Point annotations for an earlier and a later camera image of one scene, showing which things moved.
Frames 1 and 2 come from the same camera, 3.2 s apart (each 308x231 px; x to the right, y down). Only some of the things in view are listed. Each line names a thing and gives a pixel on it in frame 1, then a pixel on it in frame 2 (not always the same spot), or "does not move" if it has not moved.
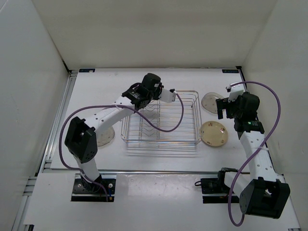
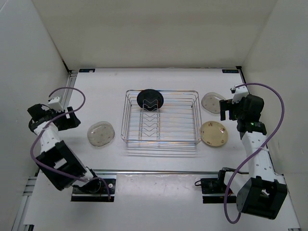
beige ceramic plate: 214,133 does not move
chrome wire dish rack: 178,122 does not move
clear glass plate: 209,101 does not move
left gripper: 159,90 -> 70,122
